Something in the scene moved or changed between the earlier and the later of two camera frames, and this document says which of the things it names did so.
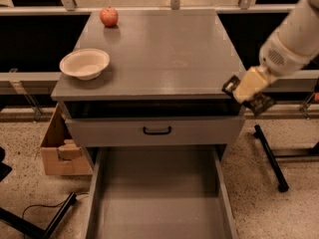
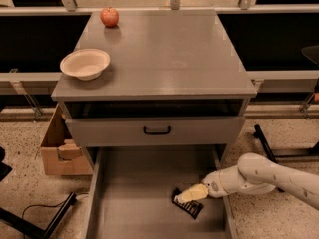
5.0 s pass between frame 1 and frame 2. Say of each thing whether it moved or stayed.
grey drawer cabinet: stayed
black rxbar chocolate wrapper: moved
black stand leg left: stayed
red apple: stayed
